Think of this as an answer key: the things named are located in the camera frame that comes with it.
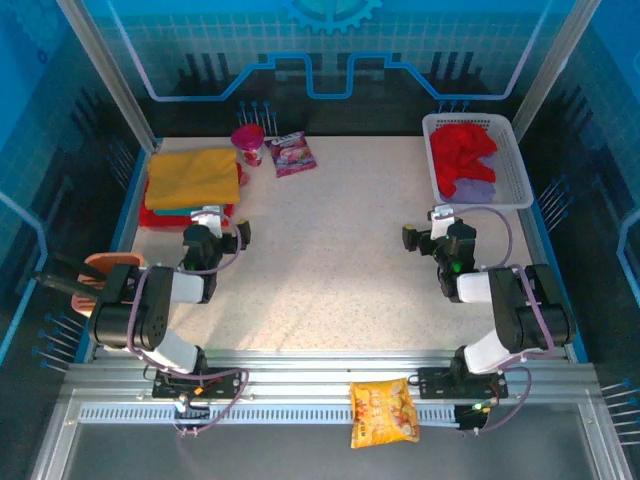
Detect pink plastic cup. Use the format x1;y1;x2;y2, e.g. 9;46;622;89
230;124;266;169

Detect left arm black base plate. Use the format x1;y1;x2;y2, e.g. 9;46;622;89
151;367;250;400

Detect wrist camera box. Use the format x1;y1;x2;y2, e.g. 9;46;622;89
427;204;459;241
189;204;225;239

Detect thick black utensil handle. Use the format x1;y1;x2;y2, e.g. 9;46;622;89
32;272;104;303

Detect red t-shirt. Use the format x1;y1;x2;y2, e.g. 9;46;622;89
429;123;499;199

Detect aluminium frame post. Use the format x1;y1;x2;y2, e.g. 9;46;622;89
512;0;601;144
55;0;164;154

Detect purple t-shirt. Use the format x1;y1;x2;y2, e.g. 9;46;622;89
442;149;499;204

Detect yellow folded t-shirt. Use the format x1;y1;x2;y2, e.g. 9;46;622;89
144;148;242;211

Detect yellow chips bag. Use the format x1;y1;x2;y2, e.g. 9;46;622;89
348;378;421;450

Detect teal folded t-shirt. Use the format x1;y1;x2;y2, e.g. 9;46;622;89
152;203;221;217

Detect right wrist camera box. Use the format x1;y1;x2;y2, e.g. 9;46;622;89
427;204;459;241

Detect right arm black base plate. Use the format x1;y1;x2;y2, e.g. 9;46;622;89
417;367;509;400

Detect slotted grey cable duct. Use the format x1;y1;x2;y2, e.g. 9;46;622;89
78;405;461;426

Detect white plastic basket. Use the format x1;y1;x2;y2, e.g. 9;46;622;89
422;112;535;211

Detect aluminium table frame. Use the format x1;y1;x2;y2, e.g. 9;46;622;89
29;349;636;480

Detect stack of folded clothes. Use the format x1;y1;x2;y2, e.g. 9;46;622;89
138;164;251;230

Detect thin black utensil handle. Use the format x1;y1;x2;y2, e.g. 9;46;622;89
51;253;110;282

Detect purple snack bag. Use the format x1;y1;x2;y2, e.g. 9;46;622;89
263;131;319;179

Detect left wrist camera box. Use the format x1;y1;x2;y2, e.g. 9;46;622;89
189;204;225;239

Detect terracotta utensil holder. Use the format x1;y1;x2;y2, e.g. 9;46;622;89
71;252;149;319

